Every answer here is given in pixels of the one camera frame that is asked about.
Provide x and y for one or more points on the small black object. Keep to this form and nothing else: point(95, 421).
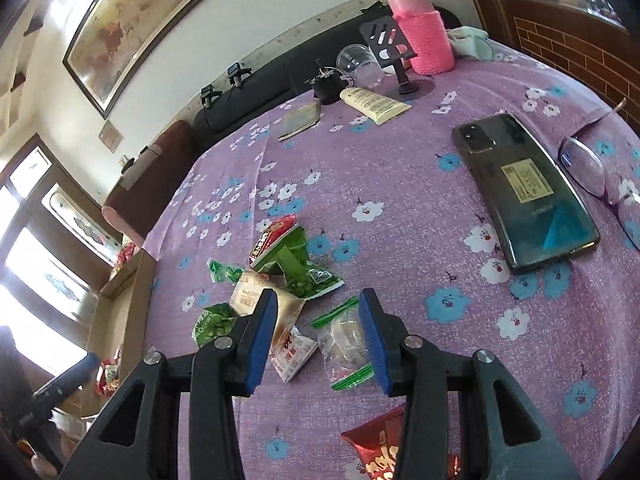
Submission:
point(327, 91)

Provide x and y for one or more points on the small booklet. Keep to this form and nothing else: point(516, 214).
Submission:
point(300, 121)

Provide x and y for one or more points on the black sofa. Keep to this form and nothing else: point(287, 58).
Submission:
point(280, 75)

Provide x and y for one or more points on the small green snack packet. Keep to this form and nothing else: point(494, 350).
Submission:
point(225, 271)

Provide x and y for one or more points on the eyeglasses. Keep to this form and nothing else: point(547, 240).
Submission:
point(580, 160)

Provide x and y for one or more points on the wooden framed glass door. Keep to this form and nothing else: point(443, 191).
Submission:
point(30, 270)

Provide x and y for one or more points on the cream white snack packet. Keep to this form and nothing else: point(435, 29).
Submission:
point(242, 292)

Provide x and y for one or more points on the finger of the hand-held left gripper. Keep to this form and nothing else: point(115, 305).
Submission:
point(70, 380)

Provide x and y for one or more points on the mint green cloth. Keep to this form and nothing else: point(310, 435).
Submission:
point(470, 42)

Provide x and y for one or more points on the red patterned item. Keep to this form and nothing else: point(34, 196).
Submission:
point(125, 257)

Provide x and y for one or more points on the cardboard box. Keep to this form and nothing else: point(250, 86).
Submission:
point(125, 310)

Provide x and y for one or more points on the clear plastic cup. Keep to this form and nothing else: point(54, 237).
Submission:
point(360, 67)

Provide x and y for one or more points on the maroon chair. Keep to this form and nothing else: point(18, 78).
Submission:
point(150, 180)

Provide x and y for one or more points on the wooden cabinet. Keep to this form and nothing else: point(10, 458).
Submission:
point(560, 35)

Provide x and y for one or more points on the green pea snack packet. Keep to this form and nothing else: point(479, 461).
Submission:
point(215, 327)

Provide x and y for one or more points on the framed wall painting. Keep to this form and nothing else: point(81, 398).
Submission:
point(150, 20)

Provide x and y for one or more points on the clear green striped zip bag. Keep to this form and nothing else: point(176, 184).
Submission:
point(342, 345)

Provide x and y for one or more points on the black clamp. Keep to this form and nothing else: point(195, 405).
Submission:
point(210, 96)
point(237, 75)

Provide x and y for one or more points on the small wall plaque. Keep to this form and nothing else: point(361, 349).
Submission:
point(110, 135)

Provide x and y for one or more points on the purple floral tablecloth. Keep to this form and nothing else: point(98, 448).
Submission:
point(400, 185)

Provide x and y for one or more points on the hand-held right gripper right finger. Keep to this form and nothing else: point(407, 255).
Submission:
point(375, 345)

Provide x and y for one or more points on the black phone stand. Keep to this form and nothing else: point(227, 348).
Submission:
point(385, 35)

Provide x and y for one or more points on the white red snack packet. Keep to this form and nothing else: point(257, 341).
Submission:
point(107, 375)
point(295, 355)

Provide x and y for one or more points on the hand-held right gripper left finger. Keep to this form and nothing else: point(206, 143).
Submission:
point(260, 345)

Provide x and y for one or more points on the dark smartphone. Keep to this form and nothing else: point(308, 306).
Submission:
point(525, 195)

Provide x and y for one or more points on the cream coloured tube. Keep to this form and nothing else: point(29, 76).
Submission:
point(375, 105)

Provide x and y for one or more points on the dark red shiny snack packet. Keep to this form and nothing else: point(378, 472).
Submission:
point(375, 445)

